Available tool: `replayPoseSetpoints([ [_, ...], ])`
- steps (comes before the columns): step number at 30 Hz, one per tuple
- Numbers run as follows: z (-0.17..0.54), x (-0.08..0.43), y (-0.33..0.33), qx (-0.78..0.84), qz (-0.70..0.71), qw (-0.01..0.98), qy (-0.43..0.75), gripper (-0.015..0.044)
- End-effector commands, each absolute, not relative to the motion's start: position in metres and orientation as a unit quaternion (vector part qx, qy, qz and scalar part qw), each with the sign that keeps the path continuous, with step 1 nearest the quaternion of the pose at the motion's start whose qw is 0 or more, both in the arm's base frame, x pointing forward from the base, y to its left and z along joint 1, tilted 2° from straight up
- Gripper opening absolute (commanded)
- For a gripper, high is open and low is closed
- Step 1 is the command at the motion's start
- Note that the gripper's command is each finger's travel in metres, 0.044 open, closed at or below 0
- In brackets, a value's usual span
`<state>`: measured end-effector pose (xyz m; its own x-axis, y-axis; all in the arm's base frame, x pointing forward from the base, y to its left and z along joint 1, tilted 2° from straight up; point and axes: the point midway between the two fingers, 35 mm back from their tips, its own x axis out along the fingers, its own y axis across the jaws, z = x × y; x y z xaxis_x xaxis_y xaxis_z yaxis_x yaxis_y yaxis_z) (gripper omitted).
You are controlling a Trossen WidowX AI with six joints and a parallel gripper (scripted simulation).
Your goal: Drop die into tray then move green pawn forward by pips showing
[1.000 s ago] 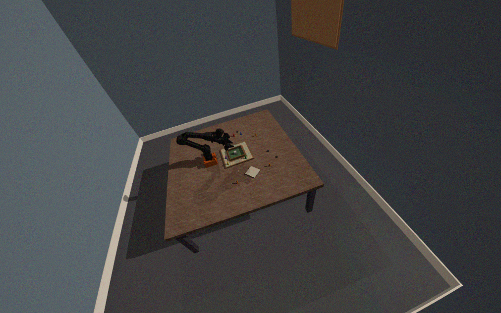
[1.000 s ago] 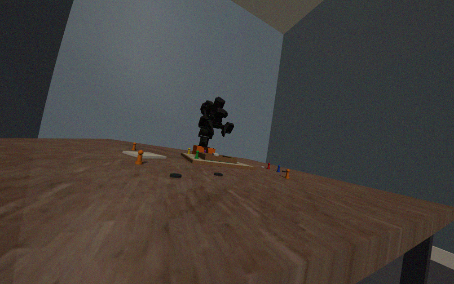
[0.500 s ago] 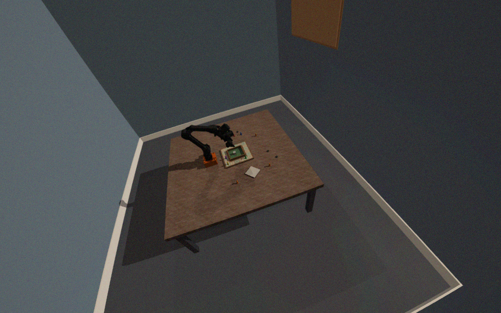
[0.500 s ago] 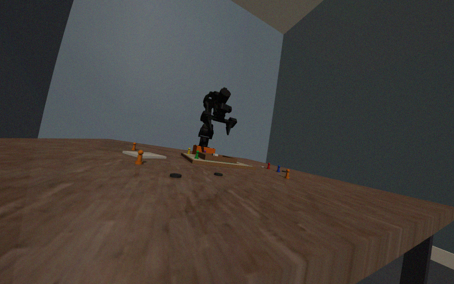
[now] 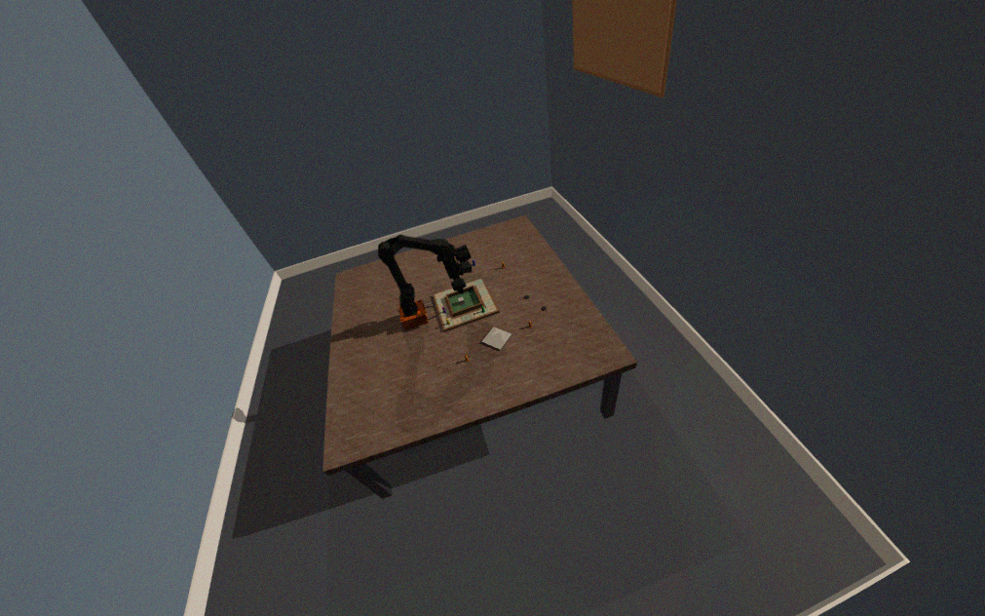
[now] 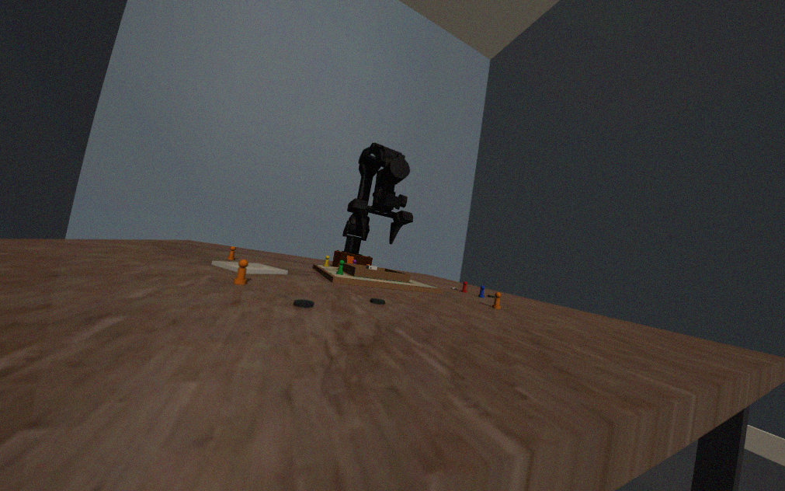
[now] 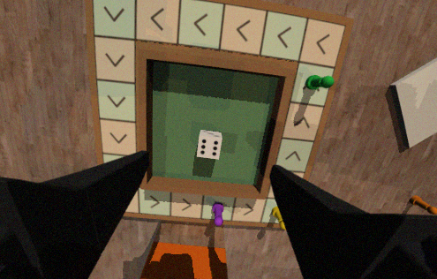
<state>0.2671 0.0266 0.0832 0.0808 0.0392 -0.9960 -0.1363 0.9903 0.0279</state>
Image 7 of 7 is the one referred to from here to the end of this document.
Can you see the green game pawn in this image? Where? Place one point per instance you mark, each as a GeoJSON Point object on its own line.
{"type": "Point", "coordinates": [316, 81]}

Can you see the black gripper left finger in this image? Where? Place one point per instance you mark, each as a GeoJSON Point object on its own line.
{"type": "Point", "coordinates": [64, 223]}

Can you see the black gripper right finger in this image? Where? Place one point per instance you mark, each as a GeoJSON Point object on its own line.
{"type": "Point", "coordinates": [331, 238]}

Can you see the purple pawn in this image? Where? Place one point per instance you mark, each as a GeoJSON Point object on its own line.
{"type": "Point", "coordinates": [218, 209]}

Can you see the grey die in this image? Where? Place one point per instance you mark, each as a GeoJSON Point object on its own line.
{"type": "Point", "coordinates": [209, 145]}

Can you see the orange game pawn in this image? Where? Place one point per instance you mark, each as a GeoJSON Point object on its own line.
{"type": "Point", "coordinates": [415, 200]}

